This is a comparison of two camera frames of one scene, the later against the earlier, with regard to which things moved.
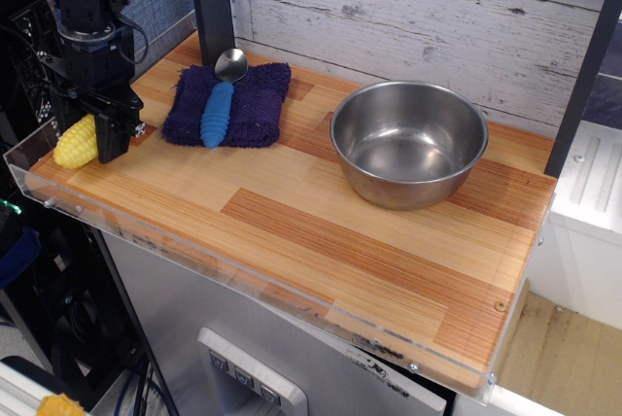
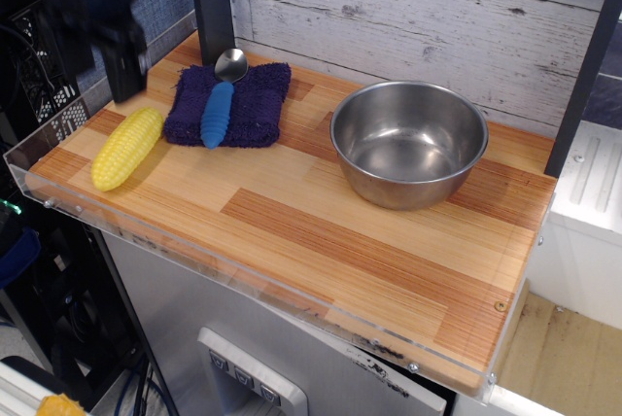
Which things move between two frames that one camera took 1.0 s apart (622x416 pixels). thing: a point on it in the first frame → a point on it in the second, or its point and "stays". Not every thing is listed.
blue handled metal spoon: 230,66 stays
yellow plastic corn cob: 78,145 → 126,149
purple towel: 256,111 stays
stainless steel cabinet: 224,347 stays
